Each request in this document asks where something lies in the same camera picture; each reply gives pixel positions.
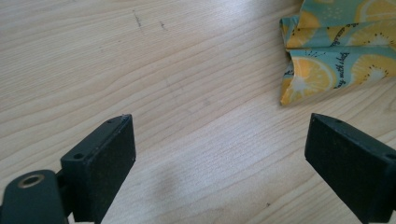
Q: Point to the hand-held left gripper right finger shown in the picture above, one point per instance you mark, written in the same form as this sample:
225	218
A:
348	165

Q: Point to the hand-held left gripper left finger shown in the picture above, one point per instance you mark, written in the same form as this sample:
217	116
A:
102	168

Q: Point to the teal lemon print cloth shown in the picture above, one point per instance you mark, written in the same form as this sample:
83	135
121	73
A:
339	53

